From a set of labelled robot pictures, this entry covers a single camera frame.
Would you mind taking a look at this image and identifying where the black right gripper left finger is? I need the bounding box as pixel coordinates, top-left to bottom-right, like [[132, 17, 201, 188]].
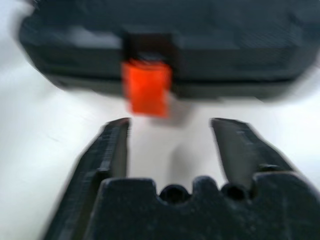
[[46, 117, 132, 240]]

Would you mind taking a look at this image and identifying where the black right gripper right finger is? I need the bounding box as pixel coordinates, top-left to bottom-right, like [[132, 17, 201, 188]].
[[209, 117, 294, 191]]

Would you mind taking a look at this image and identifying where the dark plastic tool case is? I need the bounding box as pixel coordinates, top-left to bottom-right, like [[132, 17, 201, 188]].
[[18, 0, 320, 101]]

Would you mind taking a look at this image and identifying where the orange case latch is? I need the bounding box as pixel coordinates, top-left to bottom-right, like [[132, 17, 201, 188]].
[[120, 58, 174, 119]]

